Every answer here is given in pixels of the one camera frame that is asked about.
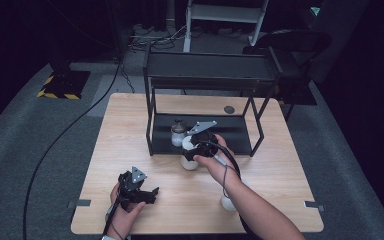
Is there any white jar with silver lid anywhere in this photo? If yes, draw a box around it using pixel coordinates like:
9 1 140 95
170 118 189 148

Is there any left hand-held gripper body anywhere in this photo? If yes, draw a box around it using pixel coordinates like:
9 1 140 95
117 165 148 213

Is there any right hand-held gripper cable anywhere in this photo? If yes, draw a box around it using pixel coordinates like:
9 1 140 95
198 140 243 199

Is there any person's left hand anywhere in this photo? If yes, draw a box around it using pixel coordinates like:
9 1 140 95
109 182 147 234

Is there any grey tape strip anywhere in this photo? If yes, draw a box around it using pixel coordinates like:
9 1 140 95
67 199 92 210
303 201 325 213

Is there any hand-held gripper cable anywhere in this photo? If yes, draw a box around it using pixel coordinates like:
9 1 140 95
198 140 243 199
101 195 125 240

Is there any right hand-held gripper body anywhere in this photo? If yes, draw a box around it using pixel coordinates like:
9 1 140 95
185 120 220 160

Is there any left hand-held gripper cable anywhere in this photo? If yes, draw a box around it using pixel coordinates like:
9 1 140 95
101 195 125 240

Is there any black chair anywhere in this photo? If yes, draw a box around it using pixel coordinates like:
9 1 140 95
242 28 333 122

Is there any bundle of floor cables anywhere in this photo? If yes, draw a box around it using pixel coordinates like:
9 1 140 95
126 23 188 53

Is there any white metal frame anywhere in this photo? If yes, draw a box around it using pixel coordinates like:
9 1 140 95
182 0 270 53

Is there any black yellow striped stand base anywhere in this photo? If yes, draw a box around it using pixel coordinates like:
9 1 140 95
36 69 92 101

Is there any person's right hand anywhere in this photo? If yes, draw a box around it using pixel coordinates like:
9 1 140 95
193 133 245 188

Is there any black two-tier metal rack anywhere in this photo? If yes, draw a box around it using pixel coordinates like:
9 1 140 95
142 41 285 158

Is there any long black floor cable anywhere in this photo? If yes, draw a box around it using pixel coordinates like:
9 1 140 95
22 56 123 240

